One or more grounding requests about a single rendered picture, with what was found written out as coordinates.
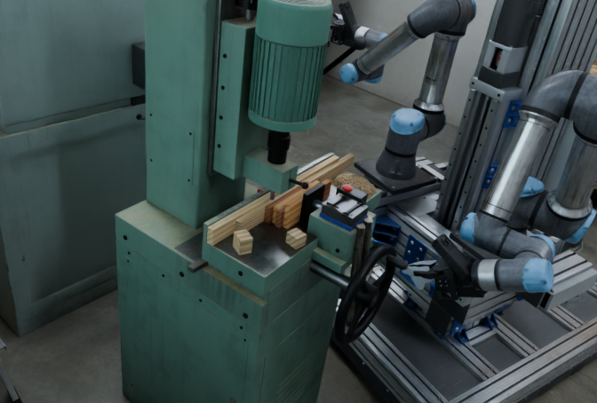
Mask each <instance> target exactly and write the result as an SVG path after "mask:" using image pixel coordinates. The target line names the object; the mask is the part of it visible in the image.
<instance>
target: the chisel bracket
mask: <svg viewBox="0 0 597 403"><path fill-rule="evenodd" d="M267 155H268V151H267V150H265V149H263V148H261V147H259V148H257V149H255V150H252V151H250V152H249V153H247V154H245V155H244V159H243V177H245V178H247V179H249V180H251V181H253V182H255V183H257V184H259V185H261V186H264V187H265V188H267V189H269V190H271V191H273V192H275V193H277V194H283V193H285V192H287V191H288V190H290V189H292V187H294V186H295V185H296V184H294V183H291V182H289V179H290V178H292V179H295V180H296V179H297V173H298V165H297V164H296V163H294V162H291V161H289V160H286V163H285V164H280V165H277V164H272V163H270V162H269V161H268V160H267Z"/></svg>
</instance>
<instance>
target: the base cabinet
mask: <svg viewBox="0 0 597 403"><path fill-rule="evenodd" d="M115 242H116V262H117V282H118V303H119V323H120V344H121V364H122V384H123V395H124V396H126V397H127V398H128V399H129V400H130V401H132V402H133V403H316V402H317V398H318V393H319V390H320V385H321V380H322V373H323V369H324V364H325V360H326V356H327V351H328V348H329V343H330V336H331V331H332V327H333V323H334V319H335V314H336V310H337V306H338V298H339V294H340V290H341V288H340V287H338V286H337V285H335V284H333V283H331V282H329V281H327V280H325V279H322V280H321V281H319V282H318V283H317V284H316V285H315V286H313V287H312V288H311V289H310V290H309V291H307V292H306V293H305V295H303V296H302V297H301V298H300V299H299V300H298V301H296V302H295V303H294V304H293V305H292V306H290V307H289V308H288V309H287V310H286V311H284V312H283V313H282V314H281V315H280V316H278V317H277V318H276V319H275V320H274V321H272V322H271V323H270V324H269V325H268V326H266V327H265V328H264V329H263V330H262V331H260V332H258V331H257V330H256V329H254V328H252V327H251V326H249V325H248V324H246V323H245V322H243V321H242V320H240V319H238V318H237V317H235V316H234V315H233V314H231V313H230V312H228V311H226V310H225V309H223V308H222V307H220V306H219V305H217V304H215V303H214V302H212V301H211V300H210V299H209V298H207V297H206V296H204V295H202V294H201V293H199V292H197V291H196V290H194V289H193V288H191V287H189V286H188V285H187V284H186V283H184V282H183V281H181V280H179V279H178V278H176V277H175V276H173V275H172V274H170V273H168V272H166V271H165V270H164V269H163V268H161V267H160V266H158V265H156V264H155V263H153V262H152V261H150V260H149V259H147V258H146V257H144V256H142V255H141V254H140V253H139V252H137V251H136V250H134V249H132V248H130V247H129V246H127V245H126V244H124V243H123V242H121V241H119V240H118V239H115Z"/></svg>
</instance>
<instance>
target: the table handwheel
mask: <svg viewBox="0 0 597 403"><path fill-rule="evenodd" d="M387 255H391V256H394V257H397V255H396V251H395V249H394V247H393V246H391V245H388V244H385V245H381V246H379V247H377V248H376V249H374V250H373V251H372V252H371V253H370V254H369V255H368V256H367V257H366V258H365V260H364V261H363V262H362V264H361V265H360V266H359V268H358V269H357V271H356V272H355V274H354V276H353V278H352V279H351V278H349V277H348V276H346V275H344V274H343V273H341V274H339V273H336V272H334V271H332V270H331V269H330V268H328V267H326V266H324V265H322V264H320V263H318V262H316V261H313V262H312V263H311V265H310V267H309V270H310V271H311V272H313V273H315V274H317V275H319V276H321V277H323V278H324V279H325V280H327V281H329V282H331V283H333V284H335V285H337V286H338V287H340V288H342V289H344V290H345V293H344V295H343V297H342V299H341V302H340V304H339V307H338V311H337V315H336V319H335V323H334V336H335V338H336V340H337V342H338V343H340V344H350V343H352V342H353V341H355V340H356V339H357V338H358V337H359V336H360V335H361V334H362V333H363V332H364V331H365V329H366V328H367V327H368V326H369V325H370V323H371V322H372V320H373V319H374V317H375V316H376V314H377V312H378V310H379V308H380V306H381V305H382V304H383V302H384V300H385V298H386V294H387V292H388V290H389V288H390V286H391V283H392V280H393V277H394V272H395V268H396V266H394V265H392V264H391V263H389V262H388V261H386V269H385V271H384V272H383V273H382V274H381V275H380V276H379V278H378V279H377V280H376V281H374V282H373V283H372V284H370V283H368V282H367V281H365V278H366V277H367V275H368V274H369V272H370V270H371V269H372V268H373V266H374V265H375V264H376V263H377V262H378V261H379V260H380V259H381V258H382V257H384V256H387ZM379 285H380V286H379ZM378 286H379V287H378ZM354 300H355V302H357V303H359V305H358V308H357V310H356V313H355V315H354V318H353V321H352V323H351V325H350V327H349V329H348V331H347V333H345V328H346V319H347V316H348V314H349V311H350V308H351V305H352V303H353V301H354ZM365 307H367V308H368V310H367V311H366V313H365V314H364V315H363V316H362V312H363V310H364V308H365ZM361 316H362V318H361ZM360 318H361V319H360ZM359 320H360V321H359ZM358 321H359V322H358Z"/></svg>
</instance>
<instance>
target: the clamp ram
mask: <svg viewBox="0 0 597 403"><path fill-rule="evenodd" d="M324 188H325V184H324V183H320V184H319V185H317V186H315V187H313V188H311V189H310V190H308V191H307V192H305V193H304V194H303V200H302V206H301V211H300V218H299V220H300V221H302V222H305V221H306V220H308V219H309V216H310V214H311V213H313V212H314V211H316V210H317V209H319V208H321V206H322V205H323V204H324V202H322V199H323V194H324Z"/></svg>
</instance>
